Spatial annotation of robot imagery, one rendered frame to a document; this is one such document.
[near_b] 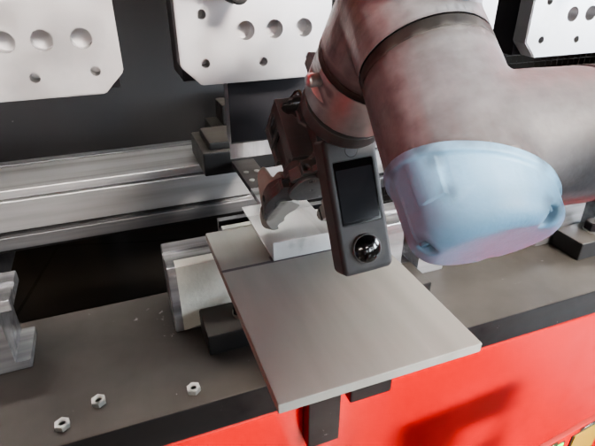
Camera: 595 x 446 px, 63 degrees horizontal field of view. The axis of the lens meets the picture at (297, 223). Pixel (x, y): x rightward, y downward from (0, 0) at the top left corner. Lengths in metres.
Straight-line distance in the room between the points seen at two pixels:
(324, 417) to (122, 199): 0.45
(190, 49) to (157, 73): 0.56
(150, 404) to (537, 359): 0.54
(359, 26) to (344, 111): 0.08
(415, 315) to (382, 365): 0.07
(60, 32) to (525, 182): 0.38
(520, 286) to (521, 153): 0.53
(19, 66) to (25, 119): 0.58
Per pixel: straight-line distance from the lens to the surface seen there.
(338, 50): 0.31
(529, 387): 0.84
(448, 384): 0.71
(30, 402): 0.61
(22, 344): 0.66
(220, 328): 0.58
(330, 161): 0.39
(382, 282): 0.49
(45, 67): 0.47
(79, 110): 1.04
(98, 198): 0.81
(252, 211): 0.61
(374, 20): 0.27
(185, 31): 0.47
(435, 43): 0.25
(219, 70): 0.48
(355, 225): 0.40
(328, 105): 0.34
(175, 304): 0.60
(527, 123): 0.25
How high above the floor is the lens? 1.28
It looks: 29 degrees down
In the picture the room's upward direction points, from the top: straight up
